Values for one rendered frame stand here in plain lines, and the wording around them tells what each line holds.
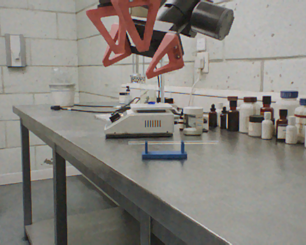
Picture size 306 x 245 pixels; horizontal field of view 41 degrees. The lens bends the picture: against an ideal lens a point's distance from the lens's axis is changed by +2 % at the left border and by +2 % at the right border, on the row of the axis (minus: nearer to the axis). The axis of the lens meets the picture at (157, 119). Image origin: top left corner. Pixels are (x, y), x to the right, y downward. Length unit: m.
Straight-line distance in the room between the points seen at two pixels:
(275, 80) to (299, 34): 0.17
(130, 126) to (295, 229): 0.69
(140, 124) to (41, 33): 2.52
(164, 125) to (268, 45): 0.49
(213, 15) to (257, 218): 0.36
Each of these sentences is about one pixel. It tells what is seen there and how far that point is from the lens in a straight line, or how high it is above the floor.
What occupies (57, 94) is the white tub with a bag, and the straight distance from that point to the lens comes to 2.15.
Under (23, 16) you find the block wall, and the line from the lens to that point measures 3.56.
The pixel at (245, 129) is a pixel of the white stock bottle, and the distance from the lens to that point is 1.23.
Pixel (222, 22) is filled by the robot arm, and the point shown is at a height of 1.02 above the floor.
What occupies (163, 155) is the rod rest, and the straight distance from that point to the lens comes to 0.87.
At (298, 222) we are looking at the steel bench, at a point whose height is 0.75.
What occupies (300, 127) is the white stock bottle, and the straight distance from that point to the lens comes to 1.10.
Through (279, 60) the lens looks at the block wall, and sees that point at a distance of 1.39.
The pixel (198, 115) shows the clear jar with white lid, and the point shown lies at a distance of 1.16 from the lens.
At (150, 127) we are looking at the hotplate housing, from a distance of 1.13.
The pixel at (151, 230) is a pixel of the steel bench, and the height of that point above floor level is 0.65.
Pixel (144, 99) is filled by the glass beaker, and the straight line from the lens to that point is 1.17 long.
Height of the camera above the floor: 0.94
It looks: 7 degrees down
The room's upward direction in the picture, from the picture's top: straight up
